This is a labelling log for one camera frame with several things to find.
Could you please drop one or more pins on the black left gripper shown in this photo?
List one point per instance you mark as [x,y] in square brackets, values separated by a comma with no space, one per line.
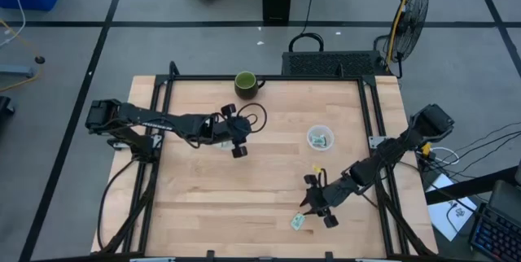
[239,127]

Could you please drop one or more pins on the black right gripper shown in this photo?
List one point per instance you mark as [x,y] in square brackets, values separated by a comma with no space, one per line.
[331,195]

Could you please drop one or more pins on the green white stevia packet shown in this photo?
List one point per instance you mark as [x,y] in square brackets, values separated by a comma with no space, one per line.
[298,221]
[324,142]
[316,138]

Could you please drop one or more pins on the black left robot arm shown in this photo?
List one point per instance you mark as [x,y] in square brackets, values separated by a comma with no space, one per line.
[163,120]

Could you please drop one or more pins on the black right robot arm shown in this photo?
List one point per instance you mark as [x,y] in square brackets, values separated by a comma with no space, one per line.
[386,152]

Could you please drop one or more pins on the dark mug green inside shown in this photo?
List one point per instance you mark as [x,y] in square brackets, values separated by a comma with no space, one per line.
[245,81]

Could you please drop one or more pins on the black mesh basket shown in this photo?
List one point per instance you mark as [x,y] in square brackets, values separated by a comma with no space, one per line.
[329,63]

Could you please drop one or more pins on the yellow connector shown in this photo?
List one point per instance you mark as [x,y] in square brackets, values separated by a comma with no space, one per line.
[426,148]

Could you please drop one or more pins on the white paper sheet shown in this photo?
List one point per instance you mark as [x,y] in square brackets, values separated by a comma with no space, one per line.
[447,213]

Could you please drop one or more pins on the backlit keyboard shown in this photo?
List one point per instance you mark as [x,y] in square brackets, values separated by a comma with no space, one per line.
[496,233]

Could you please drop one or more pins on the black floor fan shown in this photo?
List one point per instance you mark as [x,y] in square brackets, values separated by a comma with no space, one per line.
[409,22]

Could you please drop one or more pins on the small black floor disc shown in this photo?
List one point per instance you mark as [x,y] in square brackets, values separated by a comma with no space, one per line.
[39,59]

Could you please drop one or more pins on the grey metal stand foot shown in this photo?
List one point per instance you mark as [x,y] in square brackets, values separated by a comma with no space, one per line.
[16,71]

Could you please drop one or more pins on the black aluminium table frame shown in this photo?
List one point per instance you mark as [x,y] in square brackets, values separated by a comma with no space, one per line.
[264,77]

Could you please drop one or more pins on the silver mounting bracket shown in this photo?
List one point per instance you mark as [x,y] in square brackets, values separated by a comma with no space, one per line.
[156,141]
[376,142]

